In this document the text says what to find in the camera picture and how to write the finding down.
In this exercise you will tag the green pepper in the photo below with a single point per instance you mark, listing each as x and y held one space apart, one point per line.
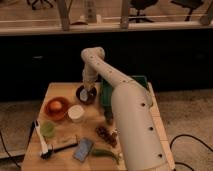
104 153

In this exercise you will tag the wooden table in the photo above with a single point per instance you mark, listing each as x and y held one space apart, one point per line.
66 129

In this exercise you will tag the black handled tool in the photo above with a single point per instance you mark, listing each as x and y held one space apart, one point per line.
52 150

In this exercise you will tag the white towel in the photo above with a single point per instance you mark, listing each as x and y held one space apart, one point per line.
84 95

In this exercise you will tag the white cup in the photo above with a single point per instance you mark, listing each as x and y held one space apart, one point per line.
76 113

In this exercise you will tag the green round lid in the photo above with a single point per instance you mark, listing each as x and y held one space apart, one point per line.
47 129

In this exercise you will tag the orange bowl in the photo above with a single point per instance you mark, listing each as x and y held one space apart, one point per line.
56 116

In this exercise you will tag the blue sponge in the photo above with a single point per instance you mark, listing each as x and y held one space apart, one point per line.
83 149

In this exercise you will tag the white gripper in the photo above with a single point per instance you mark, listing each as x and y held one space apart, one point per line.
89 78

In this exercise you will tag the brown grape bunch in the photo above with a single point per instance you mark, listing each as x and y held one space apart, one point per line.
105 134

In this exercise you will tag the green bin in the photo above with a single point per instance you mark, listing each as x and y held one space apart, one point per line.
106 89

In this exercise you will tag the orange fruit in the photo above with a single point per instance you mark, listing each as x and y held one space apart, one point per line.
55 106

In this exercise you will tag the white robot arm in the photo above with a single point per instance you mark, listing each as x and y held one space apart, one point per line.
130 103

